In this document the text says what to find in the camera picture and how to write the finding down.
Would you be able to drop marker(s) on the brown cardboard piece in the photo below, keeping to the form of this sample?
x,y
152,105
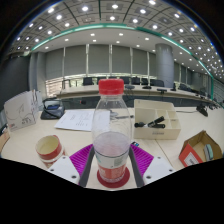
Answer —
x,y
2,139

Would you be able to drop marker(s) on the grey round column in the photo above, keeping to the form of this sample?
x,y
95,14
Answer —
x,y
164,65

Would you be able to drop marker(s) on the red floral cup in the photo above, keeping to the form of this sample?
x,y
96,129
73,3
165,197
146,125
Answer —
x,y
50,151

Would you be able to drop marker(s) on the black table microphone unit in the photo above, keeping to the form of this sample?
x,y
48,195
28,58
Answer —
x,y
202,109

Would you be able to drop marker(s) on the white paper sheet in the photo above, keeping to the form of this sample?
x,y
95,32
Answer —
x,y
78,120

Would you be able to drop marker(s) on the row of black office chairs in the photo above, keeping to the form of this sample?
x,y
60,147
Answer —
x,y
88,81

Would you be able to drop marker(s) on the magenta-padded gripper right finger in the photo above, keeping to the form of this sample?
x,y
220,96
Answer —
x,y
148,161

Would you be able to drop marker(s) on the beige compartment organizer box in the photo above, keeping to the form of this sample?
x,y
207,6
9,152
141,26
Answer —
x,y
156,131

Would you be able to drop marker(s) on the white printed paper bag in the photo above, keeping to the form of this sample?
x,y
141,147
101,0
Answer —
x,y
21,111

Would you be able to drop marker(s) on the black desk phone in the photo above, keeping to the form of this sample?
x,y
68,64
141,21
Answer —
x,y
53,110

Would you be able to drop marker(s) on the open cardboard box red side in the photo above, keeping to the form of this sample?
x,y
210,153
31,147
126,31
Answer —
x,y
190,155

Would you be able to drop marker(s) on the long curved conference desk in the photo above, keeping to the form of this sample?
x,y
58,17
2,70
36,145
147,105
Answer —
x,y
80,90

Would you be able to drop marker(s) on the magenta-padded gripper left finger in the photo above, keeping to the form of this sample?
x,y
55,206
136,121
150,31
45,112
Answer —
x,y
75,161

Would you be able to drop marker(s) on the clear red-capped water bottle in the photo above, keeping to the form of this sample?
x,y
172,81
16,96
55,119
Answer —
x,y
111,143

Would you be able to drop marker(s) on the recessed ceiling lights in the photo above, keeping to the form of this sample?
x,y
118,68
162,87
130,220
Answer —
x,y
115,6

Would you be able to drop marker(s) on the grey whiteboard eraser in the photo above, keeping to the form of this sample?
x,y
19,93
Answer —
x,y
209,152

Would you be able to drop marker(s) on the white remote control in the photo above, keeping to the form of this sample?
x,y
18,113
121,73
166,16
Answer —
x,y
126,116

